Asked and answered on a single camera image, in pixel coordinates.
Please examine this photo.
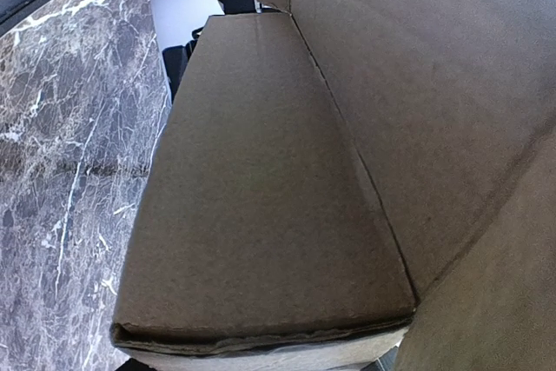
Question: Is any brown cardboard box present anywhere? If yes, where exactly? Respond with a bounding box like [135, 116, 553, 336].
[111, 0, 555, 370]

